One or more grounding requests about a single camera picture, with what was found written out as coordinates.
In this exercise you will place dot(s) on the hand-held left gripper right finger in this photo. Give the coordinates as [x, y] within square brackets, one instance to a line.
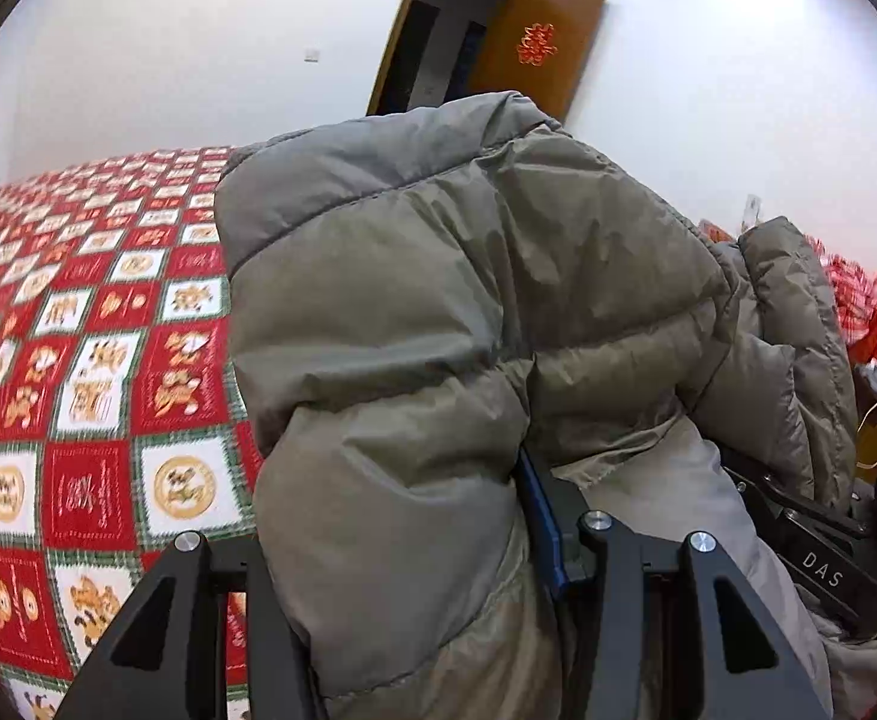
[547, 532]

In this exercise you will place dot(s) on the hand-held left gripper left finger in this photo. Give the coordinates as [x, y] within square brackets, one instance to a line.
[262, 615]

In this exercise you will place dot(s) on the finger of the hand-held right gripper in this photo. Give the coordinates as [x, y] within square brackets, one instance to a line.
[757, 491]

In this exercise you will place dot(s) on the grey puffer jacket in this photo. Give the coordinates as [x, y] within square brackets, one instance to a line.
[446, 277]

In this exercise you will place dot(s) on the red bear-print blanket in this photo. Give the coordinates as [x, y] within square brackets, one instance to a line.
[71, 315]

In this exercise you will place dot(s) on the red paper door decoration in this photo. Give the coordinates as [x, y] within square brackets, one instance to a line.
[537, 45]

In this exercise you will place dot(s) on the brown door frame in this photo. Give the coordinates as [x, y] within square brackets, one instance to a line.
[401, 34]

